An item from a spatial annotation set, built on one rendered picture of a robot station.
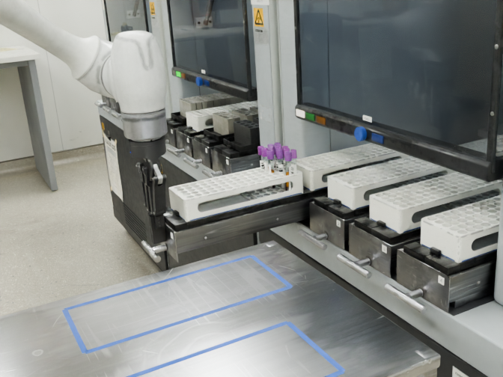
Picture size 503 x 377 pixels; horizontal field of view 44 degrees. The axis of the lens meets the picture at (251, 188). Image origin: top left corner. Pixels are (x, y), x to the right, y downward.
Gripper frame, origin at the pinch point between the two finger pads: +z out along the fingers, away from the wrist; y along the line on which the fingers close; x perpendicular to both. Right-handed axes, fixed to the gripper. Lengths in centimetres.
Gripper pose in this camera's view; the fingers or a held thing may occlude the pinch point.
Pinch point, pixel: (157, 227)
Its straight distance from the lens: 137.1
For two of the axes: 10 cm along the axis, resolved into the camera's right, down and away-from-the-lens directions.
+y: -4.6, -2.7, 8.5
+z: 0.6, 9.4, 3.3
